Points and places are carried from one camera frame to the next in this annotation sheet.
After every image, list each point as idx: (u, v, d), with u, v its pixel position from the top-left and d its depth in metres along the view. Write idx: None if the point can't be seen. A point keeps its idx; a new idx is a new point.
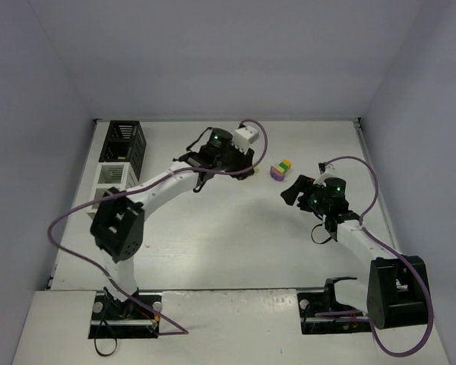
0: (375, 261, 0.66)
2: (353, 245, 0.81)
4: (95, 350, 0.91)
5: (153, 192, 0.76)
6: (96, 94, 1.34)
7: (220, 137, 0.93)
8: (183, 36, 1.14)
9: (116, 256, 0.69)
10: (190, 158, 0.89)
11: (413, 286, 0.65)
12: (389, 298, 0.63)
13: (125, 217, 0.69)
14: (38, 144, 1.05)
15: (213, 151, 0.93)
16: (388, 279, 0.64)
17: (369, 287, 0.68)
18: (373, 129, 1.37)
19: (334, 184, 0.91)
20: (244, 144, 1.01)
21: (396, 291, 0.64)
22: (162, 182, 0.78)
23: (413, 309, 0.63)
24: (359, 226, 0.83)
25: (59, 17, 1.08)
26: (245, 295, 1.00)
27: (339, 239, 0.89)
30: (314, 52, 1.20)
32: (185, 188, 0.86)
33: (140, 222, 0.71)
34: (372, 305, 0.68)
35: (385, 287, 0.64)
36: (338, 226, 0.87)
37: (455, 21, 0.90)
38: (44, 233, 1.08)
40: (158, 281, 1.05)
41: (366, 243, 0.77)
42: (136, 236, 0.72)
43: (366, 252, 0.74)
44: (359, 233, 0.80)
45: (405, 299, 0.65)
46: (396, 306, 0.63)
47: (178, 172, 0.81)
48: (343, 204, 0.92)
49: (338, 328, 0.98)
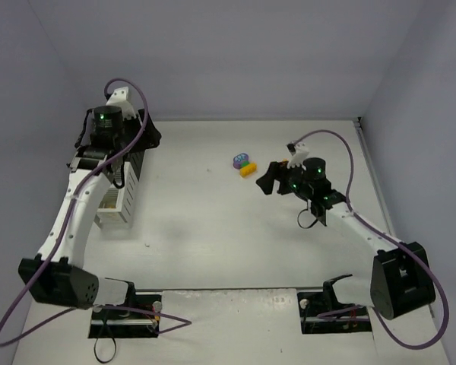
0: (377, 257, 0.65)
2: (346, 234, 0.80)
4: (94, 357, 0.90)
5: (69, 234, 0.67)
6: (96, 94, 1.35)
7: (106, 113, 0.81)
8: (183, 36, 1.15)
9: (80, 306, 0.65)
10: (86, 153, 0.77)
11: (415, 272, 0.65)
12: (395, 290, 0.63)
13: (58, 281, 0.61)
14: (36, 144, 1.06)
15: (107, 133, 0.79)
16: (393, 271, 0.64)
17: (372, 279, 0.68)
18: (373, 129, 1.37)
19: (314, 166, 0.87)
20: (128, 108, 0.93)
21: (400, 280, 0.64)
22: (70, 216, 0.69)
23: (417, 296, 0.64)
24: (349, 211, 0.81)
25: (60, 16, 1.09)
26: (245, 295, 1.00)
27: (327, 223, 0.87)
30: (314, 51, 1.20)
32: (100, 198, 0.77)
33: (78, 272, 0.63)
34: (377, 296, 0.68)
35: (391, 281, 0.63)
36: (326, 212, 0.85)
37: (454, 20, 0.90)
38: (43, 232, 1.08)
40: (158, 282, 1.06)
41: (362, 233, 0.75)
42: (86, 280, 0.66)
43: (364, 243, 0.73)
44: (352, 221, 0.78)
45: (407, 286, 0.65)
46: (403, 296, 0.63)
47: (80, 192, 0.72)
48: (325, 186, 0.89)
49: (338, 328, 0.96)
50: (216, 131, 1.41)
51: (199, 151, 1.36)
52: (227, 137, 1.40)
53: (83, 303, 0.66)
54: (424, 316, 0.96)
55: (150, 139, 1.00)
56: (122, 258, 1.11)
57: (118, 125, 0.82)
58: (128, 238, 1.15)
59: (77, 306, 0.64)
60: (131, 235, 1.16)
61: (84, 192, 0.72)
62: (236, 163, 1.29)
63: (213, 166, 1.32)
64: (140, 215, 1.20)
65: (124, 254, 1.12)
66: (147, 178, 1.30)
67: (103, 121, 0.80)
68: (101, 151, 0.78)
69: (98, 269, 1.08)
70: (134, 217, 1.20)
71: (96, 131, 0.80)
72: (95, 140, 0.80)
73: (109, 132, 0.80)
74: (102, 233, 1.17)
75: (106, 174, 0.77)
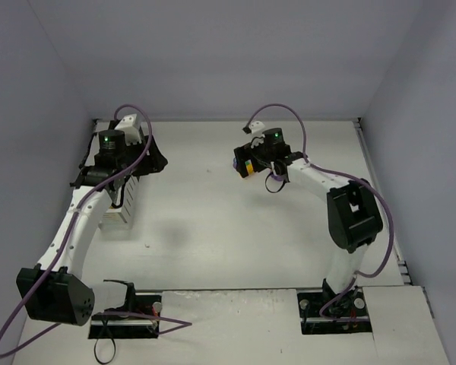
0: (330, 192, 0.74)
2: (307, 184, 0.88)
4: (93, 357, 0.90)
5: (70, 245, 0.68)
6: (95, 94, 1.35)
7: (110, 137, 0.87)
8: (183, 37, 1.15)
9: (77, 322, 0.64)
10: (89, 172, 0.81)
11: (364, 204, 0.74)
12: (346, 221, 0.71)
13: (56, 292, 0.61)
14: (36, 144, 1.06)
15: (109, 155, 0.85)
16: (343, 201, 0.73)
17: (330, 217, 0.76)
18: (373, 130, 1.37)
19: (270, 132, 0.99)
20: (134, 132, 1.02)
21: (352, 214, 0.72)
22: (72, 228, 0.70)
23: (367, 223, 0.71)
24: (305, 164, 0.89)
25: (60, 17, 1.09)
26: (245, 296, 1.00)
27: (291, 179, 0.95)
30: (314, 51, 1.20)
32: (103, 214, 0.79)
33: (77, 284, 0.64)
34: (336, 232, 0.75)
35: (343, 211, 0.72)
36: (287, 168, 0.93)
37: (455, 20, 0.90)
38: (42, 233, 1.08)
40: (158, 282, 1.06)
41: (318, 178, 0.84)
42: (83, 294, 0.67)
43: (321, 187, 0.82)
44: (309, 171, 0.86)
45: (359, 217, 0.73)
46: (355, 226, 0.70)
47: (83, 205, 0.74)
48: (284, 148, 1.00)
49: (338, 328, 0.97)
50: (216, 131, 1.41)
51: (199, 151, 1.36)
52: (226, 138, 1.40)
53: (80, 317, 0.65)
54: (424, 317, 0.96)
55: (155, 165, 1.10)
56: (121, 258, 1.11)
57: (120, 148, 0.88)
58: (128, 238, 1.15)
59: (74, 320, 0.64)
60: (131, 236, 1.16)
61: (87, 205, 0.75)
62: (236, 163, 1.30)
63: (213, 166, 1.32)
64: (140, 216, 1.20)
65: (125, 254, 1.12)
66: (147, 179, 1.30)
67: (107, 143, 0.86)
68: (104, 170, 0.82)
69: (97, 269, 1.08)
70: (134, 217, 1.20)
71: (100, 153, 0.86)
72: (98, 163, 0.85)
73: (112, 155, 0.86)
74: (102, 233, 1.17)
75: (108, 192, 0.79)
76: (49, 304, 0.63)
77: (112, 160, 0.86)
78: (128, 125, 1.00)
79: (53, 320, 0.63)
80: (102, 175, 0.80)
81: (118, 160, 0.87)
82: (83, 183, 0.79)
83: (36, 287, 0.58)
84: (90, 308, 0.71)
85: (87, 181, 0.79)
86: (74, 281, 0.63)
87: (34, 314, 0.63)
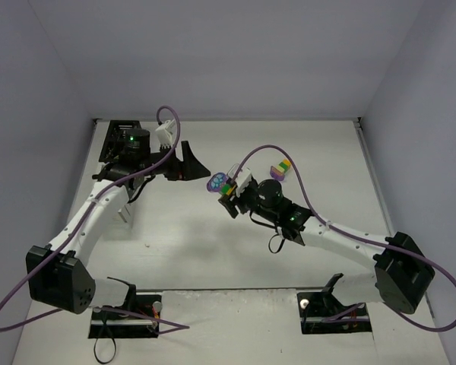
0: (378, 265, 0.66)
2: (330, 247, 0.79)
4: (93, 357, 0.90)
5: (81, 231, 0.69)
6: (96, 94, 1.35)
7: (135, 138, 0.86)
8: (183, 37, 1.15)
9: (74, 309, 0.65)
10: (111, 169, 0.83)
11: (411, 260, 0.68)
12: (409, 291, 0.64)
13: (60, 274, 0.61)
14: (38, 144, 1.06)
15: (132, 156, 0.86)
16: (395, 268, 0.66)
17: (378, 283, 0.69)
18: (373, 129, 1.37)
19: (271, 193, 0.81)
20: (166, 135, 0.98)
21: (406, 278, 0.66)
22: (87, 217, 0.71)
23: (424, 283, 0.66)
24: (324, 226, 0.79)
25: (61, 17, 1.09)
26: (245, 295, 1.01)
27: (305, 242, 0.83)
30: (314, 52, 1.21)
32: (118, 208, 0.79)
33: (81, 272, 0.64)
34: (391, 297, 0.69)
35: (400, 284, 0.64)
36: (301, 236, 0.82)
37: (454, 21, 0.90)
38: (42, 232, 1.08)
40: (158, 282, 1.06)
41: (346, 242, 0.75)
42: (85, 282, 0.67)
43: (354, 252, 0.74)
44: (332, 236, 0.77)
45: (412, 276, 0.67)
46: (417, 293, 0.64)
47: (102, 196, 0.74)
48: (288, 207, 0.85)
49: (338, 328, 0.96)
50: (216, 131, 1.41)
51: (198, 151, 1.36)
52: (226, 137, 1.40)
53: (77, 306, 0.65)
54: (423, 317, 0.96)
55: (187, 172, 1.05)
56: (121, 258, 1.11)
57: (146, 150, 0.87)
58: (129, 238, 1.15)
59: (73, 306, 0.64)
60: (131, 235, 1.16)
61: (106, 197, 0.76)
62: (213, 191, 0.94)
63: (213, 166, 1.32)
64: (140, 215, 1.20)
65: (125, 253, 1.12)
66: None
67: (132, 142, 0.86)
68: (126, 169, 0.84)
69: (98, 269, 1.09)
70: (134, 217, 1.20)
71: (125, 152, 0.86)
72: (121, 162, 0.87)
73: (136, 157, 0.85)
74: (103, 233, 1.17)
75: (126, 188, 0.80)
76: (52, 286, 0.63)
77: (134, 160, 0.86)
78: (161, 128, 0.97)
79: (53, 301, 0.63)
80: (125, 173, 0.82)
81: (141, 161, 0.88)
82: (106, 177, 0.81)
83: (41, 265, 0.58)
84: (90, 298, 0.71)
85: (109, 176, 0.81)
86: (80, 267, 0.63)
87: (36, 290, 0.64)
